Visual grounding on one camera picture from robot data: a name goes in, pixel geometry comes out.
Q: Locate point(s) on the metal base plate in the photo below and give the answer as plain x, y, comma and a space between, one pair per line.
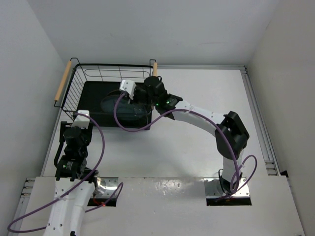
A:
106, 186
213, 189

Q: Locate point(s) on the left wooden rack handle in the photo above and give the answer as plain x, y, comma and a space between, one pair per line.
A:
63, 81

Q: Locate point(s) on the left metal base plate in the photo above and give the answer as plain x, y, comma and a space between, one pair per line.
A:
106, 186

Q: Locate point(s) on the teal plate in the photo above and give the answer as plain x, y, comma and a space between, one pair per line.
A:
126, 111
114, 94

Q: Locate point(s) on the wooden rack handle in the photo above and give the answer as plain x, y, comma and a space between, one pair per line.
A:
155, 67
63, 81

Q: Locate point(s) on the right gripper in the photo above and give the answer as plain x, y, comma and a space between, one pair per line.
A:
138, 88

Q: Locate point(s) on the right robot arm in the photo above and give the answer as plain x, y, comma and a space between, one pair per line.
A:
228, 129

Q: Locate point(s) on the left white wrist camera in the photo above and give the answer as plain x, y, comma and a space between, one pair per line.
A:
81, 118

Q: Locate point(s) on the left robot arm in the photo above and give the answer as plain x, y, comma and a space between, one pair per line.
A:
74, 183

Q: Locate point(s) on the right wooden rack handle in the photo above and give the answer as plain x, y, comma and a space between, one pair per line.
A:
155, 67

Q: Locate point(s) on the black wire dish rack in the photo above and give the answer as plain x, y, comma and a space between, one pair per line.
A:
88, 83

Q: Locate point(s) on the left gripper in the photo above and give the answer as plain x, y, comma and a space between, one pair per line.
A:
63, 126

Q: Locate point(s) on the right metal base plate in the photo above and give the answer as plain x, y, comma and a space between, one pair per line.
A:
213, 189

